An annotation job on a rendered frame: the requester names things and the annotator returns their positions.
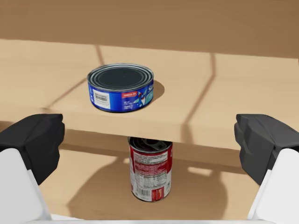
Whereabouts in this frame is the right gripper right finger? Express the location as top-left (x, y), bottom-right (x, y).
top-left (234, 113), bottom-right (299, 221)

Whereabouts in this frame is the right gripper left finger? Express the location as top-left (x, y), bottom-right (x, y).
top-left (0, 113), bottom-right (65, 221)

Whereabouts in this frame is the blue flat can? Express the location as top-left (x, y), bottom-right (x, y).
top-left (87, 63), bottom-right (154, 113)

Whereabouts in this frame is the red and white can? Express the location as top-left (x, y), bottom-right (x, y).
top-left (127, 136), bottom-right (173, 203)

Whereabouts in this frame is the pale wooden shelf unit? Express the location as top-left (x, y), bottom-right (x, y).
top-left (0, 0), bottom-right (299, 221)

